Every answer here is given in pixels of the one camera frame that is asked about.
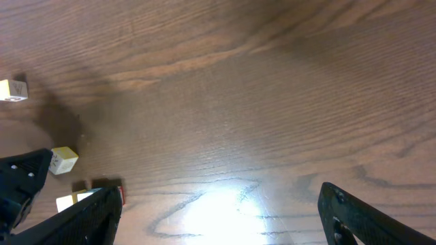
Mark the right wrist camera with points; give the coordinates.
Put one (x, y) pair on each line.
(22, 178)

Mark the red top block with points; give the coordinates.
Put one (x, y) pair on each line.
(122, 193)

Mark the white block far right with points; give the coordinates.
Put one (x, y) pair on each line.
(13, 91)

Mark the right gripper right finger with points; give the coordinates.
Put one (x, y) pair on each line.
(347, 219)

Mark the yellow top far block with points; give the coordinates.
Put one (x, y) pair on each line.
(63, 160)

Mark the yellow top soccer block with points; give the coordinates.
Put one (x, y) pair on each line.
(67, 201)

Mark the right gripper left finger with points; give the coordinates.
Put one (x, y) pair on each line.
(92, 221)

